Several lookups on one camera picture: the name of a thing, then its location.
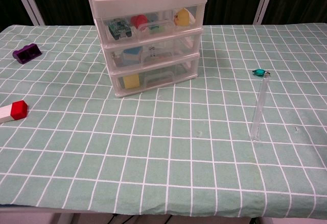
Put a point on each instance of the clear drawer with dice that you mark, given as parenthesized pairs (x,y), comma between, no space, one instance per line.
(178,49)

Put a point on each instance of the blue block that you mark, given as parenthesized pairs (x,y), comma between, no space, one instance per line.
(132,52)

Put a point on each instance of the clear drawer with yellow block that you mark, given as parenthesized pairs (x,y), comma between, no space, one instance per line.
(163,79)

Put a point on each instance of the clear drawer with toys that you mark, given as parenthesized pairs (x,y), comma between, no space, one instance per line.
(168,17)

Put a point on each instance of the white plastic drawer cabinet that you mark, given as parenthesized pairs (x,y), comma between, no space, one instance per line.
(150,0)

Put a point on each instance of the yellow block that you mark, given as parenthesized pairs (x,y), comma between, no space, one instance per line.
(131,81)

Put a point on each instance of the green white grid tablecloth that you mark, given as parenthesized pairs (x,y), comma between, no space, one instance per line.
(163,157)

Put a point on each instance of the red round toy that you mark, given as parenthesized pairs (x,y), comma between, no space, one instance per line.
(139,21)

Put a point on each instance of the green toy car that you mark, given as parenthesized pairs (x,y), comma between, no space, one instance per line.
(119,28)

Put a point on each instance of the yellow duck toy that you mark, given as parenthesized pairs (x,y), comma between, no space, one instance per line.
(183,17)

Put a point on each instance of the clear glass test tube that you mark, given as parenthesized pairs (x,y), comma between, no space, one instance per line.
(260,106)

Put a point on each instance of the purple building block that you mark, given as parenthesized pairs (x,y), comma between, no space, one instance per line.
(26,54)

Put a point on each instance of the red and white block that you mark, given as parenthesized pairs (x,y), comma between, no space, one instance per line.
(18,110)

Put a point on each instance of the white frame post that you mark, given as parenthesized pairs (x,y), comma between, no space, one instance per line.
(264,2)
(28,2)

